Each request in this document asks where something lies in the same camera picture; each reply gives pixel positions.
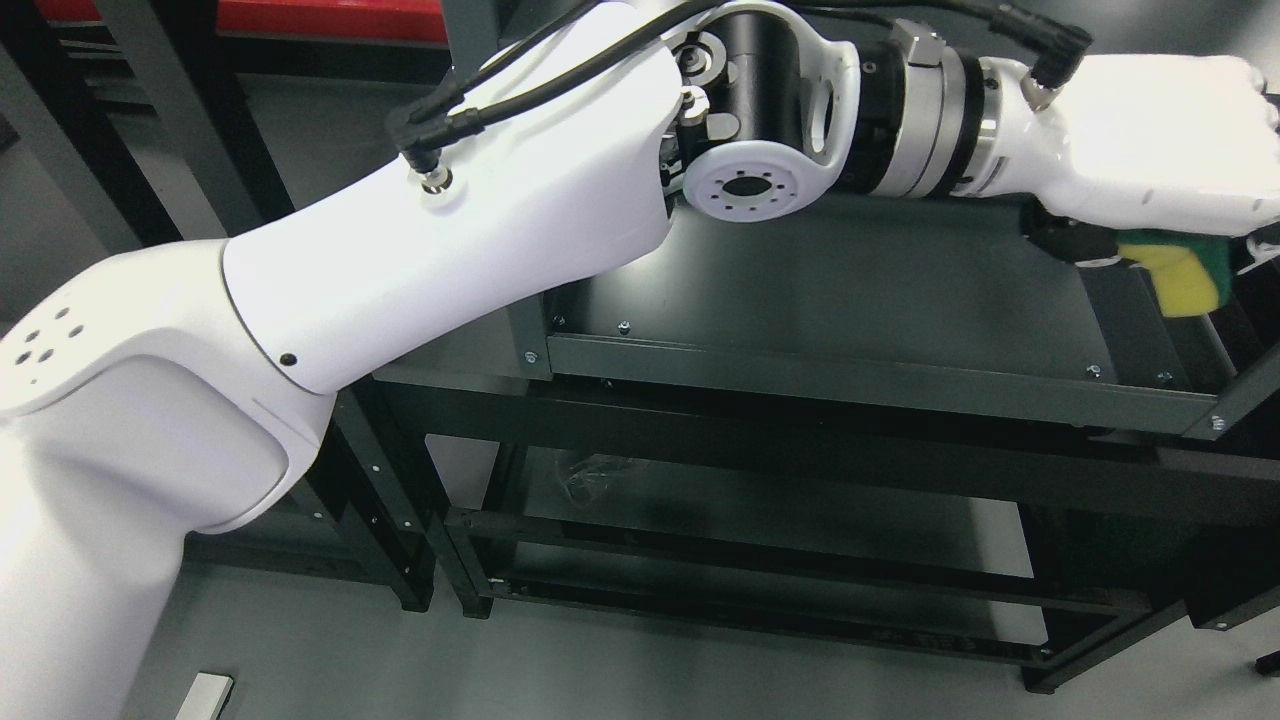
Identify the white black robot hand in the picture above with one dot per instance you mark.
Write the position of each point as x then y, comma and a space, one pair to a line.
1134, 142

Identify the green yellow sponge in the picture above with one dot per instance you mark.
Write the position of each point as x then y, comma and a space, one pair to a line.
1192, 273

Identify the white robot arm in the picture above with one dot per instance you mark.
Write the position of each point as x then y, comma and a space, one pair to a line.
185, 388

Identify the grey metal shelf unit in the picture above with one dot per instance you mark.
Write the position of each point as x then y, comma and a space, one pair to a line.
935, 305

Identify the black metal shelf rack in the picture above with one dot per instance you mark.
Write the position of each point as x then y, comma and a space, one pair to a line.
1039, 545

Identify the red bin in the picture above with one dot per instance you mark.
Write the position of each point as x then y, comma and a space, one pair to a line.
397, 22

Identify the small white block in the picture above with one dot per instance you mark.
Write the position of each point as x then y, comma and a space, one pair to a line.
207, 697

